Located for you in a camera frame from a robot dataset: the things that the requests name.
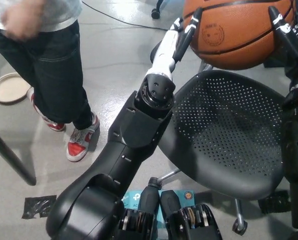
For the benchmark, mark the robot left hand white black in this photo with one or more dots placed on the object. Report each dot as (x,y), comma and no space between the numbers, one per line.
(166,55)

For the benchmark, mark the person left hand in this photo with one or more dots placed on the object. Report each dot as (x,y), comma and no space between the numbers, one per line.
(23,21)

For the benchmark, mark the orange Wilson NBA basketball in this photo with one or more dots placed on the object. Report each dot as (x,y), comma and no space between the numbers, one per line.
(239,37)

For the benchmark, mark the black office chair base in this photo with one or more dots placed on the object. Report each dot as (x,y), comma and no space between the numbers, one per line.
(156,11)

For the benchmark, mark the person grey shirt black trousers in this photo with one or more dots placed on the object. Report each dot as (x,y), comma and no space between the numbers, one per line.
(53,75)

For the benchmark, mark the black perforated office chair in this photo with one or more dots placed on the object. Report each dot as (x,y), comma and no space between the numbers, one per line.
(226,137)

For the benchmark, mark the black box on floor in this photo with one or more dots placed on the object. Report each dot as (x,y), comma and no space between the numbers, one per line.
(274,63)

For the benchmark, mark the beige paper plate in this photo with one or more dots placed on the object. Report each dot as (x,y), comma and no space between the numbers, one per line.
(8,88)

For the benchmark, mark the red white right sneaker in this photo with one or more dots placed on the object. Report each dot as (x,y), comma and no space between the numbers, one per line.
(54,125)

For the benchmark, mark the red white sneaker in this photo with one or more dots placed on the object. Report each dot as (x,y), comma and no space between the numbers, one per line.
(54,125)
(79,145)

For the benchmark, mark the red white left sneaker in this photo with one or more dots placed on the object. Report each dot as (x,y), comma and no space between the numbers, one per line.
(79,145)

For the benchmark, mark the black table leg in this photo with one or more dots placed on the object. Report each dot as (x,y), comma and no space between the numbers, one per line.
(8,155)

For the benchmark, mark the black tape patch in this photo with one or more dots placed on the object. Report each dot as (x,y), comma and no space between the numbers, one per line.
(38,206)

